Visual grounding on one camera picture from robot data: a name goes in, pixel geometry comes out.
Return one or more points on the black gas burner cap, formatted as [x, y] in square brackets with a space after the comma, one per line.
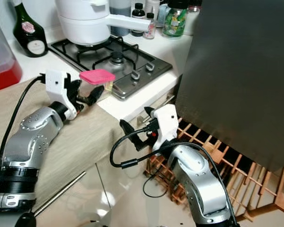
[117, 57]

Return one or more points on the white kitchen worktop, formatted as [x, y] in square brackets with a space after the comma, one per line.
[128, 106]

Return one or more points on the pale blue bottle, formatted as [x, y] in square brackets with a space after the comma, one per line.
[162, 14]

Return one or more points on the silver hob knob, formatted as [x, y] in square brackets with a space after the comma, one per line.
[150, 66]
[135, 74]

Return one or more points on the steel gas hob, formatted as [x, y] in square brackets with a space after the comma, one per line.
[128, 82]

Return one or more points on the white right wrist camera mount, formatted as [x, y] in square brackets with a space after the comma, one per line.
[165, 120]

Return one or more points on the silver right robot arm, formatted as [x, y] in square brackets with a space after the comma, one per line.
[201, 184]

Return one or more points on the white jar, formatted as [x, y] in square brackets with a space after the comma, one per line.
[191, 21]

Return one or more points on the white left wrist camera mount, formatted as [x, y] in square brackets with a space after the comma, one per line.
[56, 85]

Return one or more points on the dark green liqueur bottle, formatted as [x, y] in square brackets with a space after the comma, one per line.
[33, 40]

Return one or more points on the green glass jar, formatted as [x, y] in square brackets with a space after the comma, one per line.
[175, 23]

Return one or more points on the clear container with pink lid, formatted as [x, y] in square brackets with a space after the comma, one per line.
[97, 75]

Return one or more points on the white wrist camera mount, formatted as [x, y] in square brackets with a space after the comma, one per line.
[56, 85]
[165, 120]

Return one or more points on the dark grey flat panel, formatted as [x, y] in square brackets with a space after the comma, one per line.
[236, 71]

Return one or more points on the grey canister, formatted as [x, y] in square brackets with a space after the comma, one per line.
[119, 7]

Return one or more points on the small dark bottle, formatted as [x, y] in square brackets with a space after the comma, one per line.
[138, 10]

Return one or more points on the wooden lattice rack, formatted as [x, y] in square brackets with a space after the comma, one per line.
[274, 189]

